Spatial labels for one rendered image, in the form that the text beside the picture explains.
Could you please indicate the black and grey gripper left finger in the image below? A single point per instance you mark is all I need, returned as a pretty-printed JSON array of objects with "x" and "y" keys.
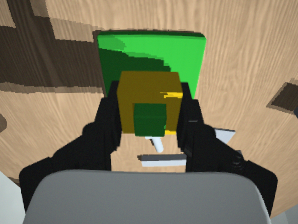
[{"x": 91, "y": 151}]

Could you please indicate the dark grey cube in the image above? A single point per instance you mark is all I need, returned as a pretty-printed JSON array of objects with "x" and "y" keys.
[{"x": 296, "y": 112}]

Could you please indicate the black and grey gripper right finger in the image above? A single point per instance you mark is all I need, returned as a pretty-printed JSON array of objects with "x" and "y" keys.
[{"x": 205, "y": 152}]

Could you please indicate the green flat plate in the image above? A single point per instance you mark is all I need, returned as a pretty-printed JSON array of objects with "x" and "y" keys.
[{"x": 151, "y": 51}]

